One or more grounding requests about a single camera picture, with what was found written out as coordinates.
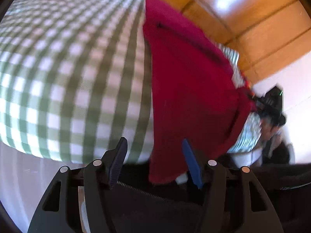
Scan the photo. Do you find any dark red knit garment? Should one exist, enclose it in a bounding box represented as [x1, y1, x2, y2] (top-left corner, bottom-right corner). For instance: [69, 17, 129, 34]
[143, 0, 253, 184]

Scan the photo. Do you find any multicolour checked fleece blanket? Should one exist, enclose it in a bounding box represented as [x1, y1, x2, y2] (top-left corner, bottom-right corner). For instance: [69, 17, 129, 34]
[241, 72, 255, 98]

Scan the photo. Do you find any black jacket with zipper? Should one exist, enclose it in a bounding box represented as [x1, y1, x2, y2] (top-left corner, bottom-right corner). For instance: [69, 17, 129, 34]
[77, 159, 311, 233]

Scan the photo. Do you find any wooden wardrobe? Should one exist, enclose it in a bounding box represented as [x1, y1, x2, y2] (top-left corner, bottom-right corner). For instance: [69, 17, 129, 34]
[164, 0, 310, 83]

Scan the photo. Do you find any green white checked bedsheet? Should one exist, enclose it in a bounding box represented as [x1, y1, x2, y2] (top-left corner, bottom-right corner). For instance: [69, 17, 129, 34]
[1, 0, 154, 163]

